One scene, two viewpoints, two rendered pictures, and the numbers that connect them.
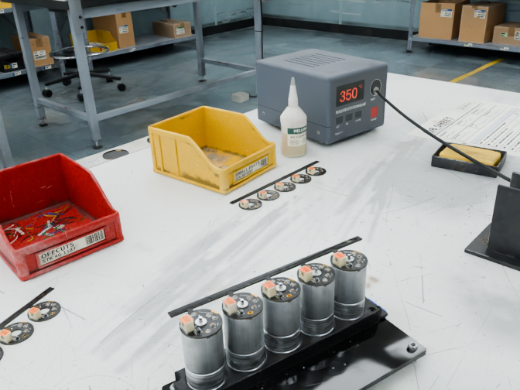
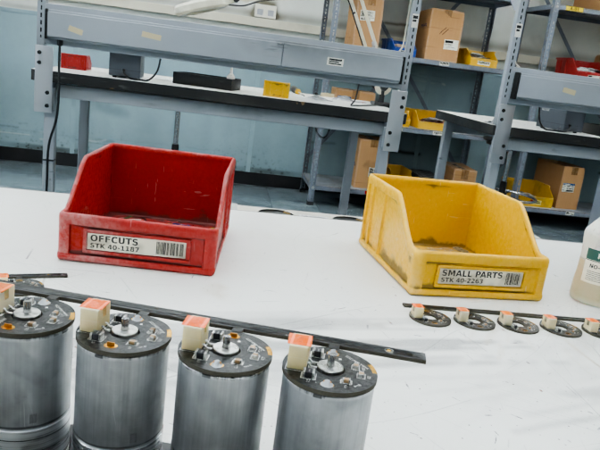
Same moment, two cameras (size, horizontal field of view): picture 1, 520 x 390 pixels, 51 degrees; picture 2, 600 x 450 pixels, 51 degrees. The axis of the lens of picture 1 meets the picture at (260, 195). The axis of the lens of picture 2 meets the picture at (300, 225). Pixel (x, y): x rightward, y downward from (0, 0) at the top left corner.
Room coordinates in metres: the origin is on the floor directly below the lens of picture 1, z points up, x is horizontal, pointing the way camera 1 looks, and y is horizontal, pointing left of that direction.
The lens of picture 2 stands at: (0.18, -0.14, 0.89)
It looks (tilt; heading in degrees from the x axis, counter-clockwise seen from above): 14 degrees down; 38
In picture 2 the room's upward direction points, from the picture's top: 7 degrees clockwise
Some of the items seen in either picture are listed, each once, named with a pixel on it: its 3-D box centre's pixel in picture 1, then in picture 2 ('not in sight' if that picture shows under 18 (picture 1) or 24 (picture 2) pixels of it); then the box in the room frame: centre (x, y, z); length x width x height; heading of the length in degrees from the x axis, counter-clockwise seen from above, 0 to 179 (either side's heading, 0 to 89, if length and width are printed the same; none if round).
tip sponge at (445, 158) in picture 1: (469, 158); not in sight; (0.60, -0.25, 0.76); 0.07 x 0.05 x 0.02; 57
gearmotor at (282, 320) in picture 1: (281, 319); (120, 412); (0.28, -0.01, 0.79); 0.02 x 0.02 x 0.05
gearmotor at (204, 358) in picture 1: (204, 355); not in sight; (0.25, 0.04, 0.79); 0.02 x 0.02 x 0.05
